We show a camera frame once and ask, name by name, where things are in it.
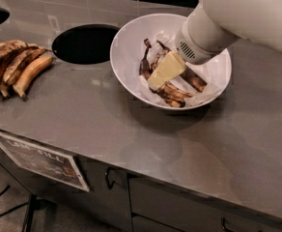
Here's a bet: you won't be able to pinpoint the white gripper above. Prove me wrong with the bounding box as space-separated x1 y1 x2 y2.
148 2 240 91

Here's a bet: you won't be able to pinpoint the dark overripe banana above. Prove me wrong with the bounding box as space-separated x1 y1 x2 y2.
139 39 152 80
149 52 192 107
156 41 207 92

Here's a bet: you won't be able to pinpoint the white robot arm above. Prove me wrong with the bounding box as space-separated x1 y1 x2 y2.
148 0 282 91

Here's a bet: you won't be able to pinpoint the white paper bowl liner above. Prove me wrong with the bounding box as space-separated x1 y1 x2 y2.
136 31 231 109

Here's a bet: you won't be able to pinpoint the white bowl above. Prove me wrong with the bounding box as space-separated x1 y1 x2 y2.
109 13 233 111

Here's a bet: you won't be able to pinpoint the yellow banana on counter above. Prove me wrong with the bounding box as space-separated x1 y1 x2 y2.
13 55 53 99

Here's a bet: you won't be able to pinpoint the brown spotted banana front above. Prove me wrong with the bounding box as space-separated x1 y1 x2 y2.
2 47 47 85

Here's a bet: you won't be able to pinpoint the brown spotted banana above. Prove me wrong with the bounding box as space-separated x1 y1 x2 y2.
2 47 47 85
0 40 27 59

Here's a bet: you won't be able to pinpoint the brown spotted banana top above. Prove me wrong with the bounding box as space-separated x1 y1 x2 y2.
0 40 27 59

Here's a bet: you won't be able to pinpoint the landfill sign on cabinet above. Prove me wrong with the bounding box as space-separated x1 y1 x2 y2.
0 132 90 191

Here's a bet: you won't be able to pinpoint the black cabinet door handle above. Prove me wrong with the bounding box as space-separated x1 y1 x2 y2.
104 167 115 189

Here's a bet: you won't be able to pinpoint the black drawer handle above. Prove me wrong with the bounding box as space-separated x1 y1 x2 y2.
221 217 243 232

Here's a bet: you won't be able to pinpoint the black cable on floor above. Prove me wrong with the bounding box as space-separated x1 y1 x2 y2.
0 200 30 221

